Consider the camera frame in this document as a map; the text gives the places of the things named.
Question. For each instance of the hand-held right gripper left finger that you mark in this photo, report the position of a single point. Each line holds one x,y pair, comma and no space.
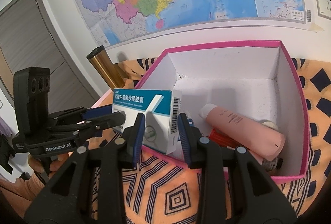
138,136

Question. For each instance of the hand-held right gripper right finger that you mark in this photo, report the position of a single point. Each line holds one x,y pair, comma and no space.
185,136

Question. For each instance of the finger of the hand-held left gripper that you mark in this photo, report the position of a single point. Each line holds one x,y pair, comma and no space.
108,121
98,111

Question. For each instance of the dark blue medicine box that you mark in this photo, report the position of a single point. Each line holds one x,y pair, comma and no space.
190,120

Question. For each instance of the teal and white medicine box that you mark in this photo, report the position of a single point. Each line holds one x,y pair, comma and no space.
134,99

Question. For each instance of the red plastic tool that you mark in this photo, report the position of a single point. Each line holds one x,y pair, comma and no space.
222,138

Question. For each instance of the pink tube with white cap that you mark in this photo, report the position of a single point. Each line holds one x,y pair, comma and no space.
245,130

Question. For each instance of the white tape roll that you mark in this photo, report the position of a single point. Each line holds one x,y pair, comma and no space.
270,125

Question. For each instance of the pink cardboard box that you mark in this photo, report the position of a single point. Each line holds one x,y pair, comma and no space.
232,63

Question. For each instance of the small dark bottle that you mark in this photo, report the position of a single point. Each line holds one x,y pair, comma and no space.
271,164

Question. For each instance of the person's left forearm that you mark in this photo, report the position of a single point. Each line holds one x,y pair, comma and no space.
23,190

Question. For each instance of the person's left hand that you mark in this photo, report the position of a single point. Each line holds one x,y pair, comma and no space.
33,165

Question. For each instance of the gold metal tumbler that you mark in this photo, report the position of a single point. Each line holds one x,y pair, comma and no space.
106,66

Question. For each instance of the orange patterned blanket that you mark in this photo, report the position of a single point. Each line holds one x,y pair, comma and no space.
165,193

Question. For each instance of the grey wooden door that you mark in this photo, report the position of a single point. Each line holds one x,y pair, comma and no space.
38,40

